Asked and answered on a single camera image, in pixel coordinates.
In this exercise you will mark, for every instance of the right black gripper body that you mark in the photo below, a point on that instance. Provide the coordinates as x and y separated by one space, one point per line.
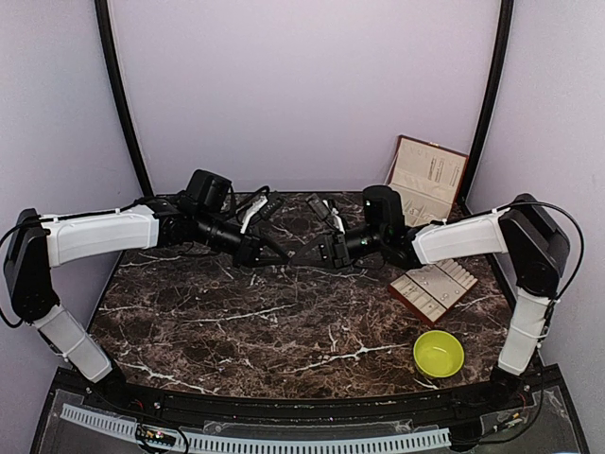
339 251

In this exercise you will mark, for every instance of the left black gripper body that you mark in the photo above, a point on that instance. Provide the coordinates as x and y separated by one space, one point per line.
245 253

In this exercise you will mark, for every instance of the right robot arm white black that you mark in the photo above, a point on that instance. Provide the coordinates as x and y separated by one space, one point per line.
523 230

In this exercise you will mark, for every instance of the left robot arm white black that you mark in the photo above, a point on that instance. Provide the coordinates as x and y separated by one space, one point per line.
205 212

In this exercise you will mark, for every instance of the red jewelry tray insert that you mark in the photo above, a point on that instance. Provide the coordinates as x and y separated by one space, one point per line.
433 290

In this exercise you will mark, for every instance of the red jewelry box open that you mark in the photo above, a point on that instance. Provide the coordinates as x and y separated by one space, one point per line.
427 177

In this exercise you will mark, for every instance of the lime green bowl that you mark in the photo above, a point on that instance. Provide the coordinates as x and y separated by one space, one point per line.
438 354

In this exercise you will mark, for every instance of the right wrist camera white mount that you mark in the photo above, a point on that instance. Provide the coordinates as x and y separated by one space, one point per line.
326 212

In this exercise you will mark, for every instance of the left black frame post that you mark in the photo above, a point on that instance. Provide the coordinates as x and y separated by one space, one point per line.
107 40

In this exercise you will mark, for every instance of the black frame post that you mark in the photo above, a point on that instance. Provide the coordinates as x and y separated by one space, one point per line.
107 40
500 48

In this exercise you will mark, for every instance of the white slotted cable duct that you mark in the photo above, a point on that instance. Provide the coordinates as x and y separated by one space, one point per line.
217 437

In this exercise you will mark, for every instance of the right black frame post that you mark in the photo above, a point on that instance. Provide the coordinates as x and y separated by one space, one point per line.
500 48

